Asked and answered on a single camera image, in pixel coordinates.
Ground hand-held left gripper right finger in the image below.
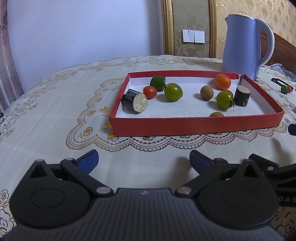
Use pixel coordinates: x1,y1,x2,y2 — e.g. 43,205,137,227
174,150,266,199

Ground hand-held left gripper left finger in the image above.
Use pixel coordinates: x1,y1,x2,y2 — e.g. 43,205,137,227
21,149,114,199

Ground red cardboard box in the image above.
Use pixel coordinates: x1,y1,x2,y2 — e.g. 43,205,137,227
110,70,285,137

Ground green tomato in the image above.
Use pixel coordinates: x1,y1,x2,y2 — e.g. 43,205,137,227
164,83,183,102
216,90,235,110

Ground dark sugarcane piece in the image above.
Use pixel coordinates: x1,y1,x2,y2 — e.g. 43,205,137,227
233,85,250,107
121,89,148,114

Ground orange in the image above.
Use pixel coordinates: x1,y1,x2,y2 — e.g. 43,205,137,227
214,74,232,90

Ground dark green pepper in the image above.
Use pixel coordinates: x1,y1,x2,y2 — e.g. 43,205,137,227
150,76,166,91

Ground pink bedding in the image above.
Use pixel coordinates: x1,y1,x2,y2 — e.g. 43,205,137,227
259,64,296,82

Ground wooden headboard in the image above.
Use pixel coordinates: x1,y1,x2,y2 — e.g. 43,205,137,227
261,27,296,75

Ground blue electric kettle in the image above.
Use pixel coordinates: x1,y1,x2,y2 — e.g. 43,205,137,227
221,13,275,80

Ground pink patterned curtain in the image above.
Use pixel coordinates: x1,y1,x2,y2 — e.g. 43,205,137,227
0,0,25,112

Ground black rectangular frame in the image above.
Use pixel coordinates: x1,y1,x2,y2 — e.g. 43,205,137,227
271,78,293,91

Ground white wall switch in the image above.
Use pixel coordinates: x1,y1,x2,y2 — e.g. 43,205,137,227
182,29,205,44

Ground golden wall frame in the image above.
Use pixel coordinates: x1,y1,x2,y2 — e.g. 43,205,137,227
161,0,217,58

